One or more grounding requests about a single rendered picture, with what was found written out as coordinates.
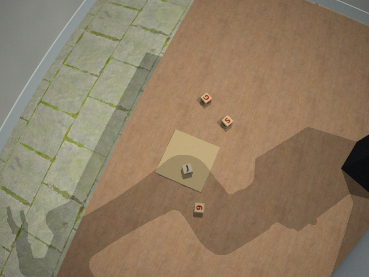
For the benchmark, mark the cream block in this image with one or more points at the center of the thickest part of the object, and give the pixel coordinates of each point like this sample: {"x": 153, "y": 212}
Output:
{"x": 206, "y": 99}
{"x": 227, "y": 122}
{"x": 199, "y": 208}
{"x": 187, "y": 169}

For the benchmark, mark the beige square mat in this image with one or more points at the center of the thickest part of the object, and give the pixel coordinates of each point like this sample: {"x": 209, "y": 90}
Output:
{"x": 183, "y": 149}

